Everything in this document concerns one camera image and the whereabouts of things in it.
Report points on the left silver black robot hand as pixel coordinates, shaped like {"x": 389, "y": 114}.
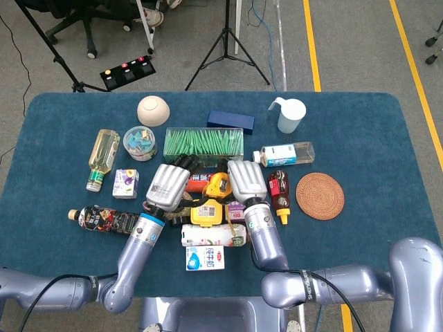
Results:
{"x": 167, "y": 186}

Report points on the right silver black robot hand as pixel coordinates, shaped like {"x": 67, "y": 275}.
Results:
{"x": 247, "y": 180}

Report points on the yellow tape measure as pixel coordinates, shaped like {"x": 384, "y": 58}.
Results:
{"x": 216, "y": 186}

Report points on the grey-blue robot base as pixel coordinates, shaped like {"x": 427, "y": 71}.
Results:
{"x": 214, "y": 314}

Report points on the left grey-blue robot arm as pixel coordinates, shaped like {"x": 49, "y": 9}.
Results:
{"x": 138, "y": 249}

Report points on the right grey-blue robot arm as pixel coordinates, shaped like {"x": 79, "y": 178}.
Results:
{"x": 266, "y": 242}

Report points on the red soda can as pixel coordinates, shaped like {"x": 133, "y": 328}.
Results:
{"x": 199, "y": 182}

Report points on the seed jar black lid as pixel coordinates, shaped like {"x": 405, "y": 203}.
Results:
{"x": 178, "y": 218}

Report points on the honey bottle yellow nozzle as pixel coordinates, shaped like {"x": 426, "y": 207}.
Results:
{"x": 278, "y": 190}

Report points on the small purple white carton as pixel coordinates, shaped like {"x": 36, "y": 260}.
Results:
{"x": 235, "y": 211}

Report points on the clear bottle blue label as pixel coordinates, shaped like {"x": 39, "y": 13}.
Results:
{"x": 280, "y": 155}

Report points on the purple white juice carton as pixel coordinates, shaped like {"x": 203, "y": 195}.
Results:
{"x": 125, "y": 183}

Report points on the yellow lidded plastic box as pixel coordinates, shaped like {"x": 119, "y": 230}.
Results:
{"x": 206, "y": 214}

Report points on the clear round tub of clips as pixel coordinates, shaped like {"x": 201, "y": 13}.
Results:
{"x": 139, "y": 143}

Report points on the clear box of green packets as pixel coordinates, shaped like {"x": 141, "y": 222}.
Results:
{"x": 204, "y": 145}

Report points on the white drink bottle yellow cap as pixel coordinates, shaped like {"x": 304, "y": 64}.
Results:
{"x": 207, "y": 235}

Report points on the dark blue box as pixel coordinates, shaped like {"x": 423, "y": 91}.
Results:
{"x": 230, "y": 119}

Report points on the pale yellow liquid bottle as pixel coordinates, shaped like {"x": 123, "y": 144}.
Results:
{"x": 103, "y": 152}

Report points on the round woven rattan coaster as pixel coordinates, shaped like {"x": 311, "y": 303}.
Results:
{"x": 320, "y": 196}

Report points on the dark drink bottle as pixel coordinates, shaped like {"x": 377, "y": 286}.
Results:
{"x": 100, "y": 219}

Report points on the light blue pitcher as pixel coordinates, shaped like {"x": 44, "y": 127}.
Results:
{"x": 290, "y": 115}

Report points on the beige bowl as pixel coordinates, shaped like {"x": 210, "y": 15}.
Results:
{"x": 153, "y": 110}

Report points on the white blue milk carton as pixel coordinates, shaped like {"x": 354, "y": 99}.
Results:
{"x": 204, "y": 257}

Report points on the black foot pedal box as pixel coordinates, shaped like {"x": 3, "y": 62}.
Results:
{"x": 128, "y": 74}

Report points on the blue felt table cover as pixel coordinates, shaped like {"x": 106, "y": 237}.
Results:
{"x": 363, "y": 224}

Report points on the black tripod stand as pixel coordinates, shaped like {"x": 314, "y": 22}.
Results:
{"x": 226, "y": 34}

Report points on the white sneaker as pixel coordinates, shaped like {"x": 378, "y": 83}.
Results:
{"x": 174, "y": 2}
{"x": 154, "y": 17}

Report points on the black office chair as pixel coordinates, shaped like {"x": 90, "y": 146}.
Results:
{"x": 88, "y": 20}

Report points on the black slanted light stand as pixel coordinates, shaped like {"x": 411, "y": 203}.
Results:
{"x": 45, "y": 38}

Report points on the wheeled stand legs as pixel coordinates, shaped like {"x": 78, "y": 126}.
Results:
{"x": 430, "y": 41}

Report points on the white frame post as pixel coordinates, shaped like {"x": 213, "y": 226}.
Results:
{"x": 238, "y": 27}
{"x": 145, "y": 24}

